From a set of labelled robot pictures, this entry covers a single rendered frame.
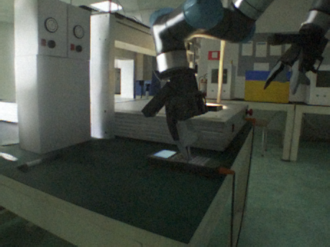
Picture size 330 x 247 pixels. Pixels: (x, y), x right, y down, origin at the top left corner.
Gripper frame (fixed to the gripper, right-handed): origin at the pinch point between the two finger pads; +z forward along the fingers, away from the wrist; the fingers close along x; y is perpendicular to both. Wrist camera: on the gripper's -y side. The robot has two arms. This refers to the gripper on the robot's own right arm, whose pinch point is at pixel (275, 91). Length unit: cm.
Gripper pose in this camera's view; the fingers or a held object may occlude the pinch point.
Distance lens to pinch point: 73.2
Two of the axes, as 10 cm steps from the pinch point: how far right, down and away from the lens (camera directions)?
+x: -0.7, -2.0, 9.8
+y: 9.0, 4.2, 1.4
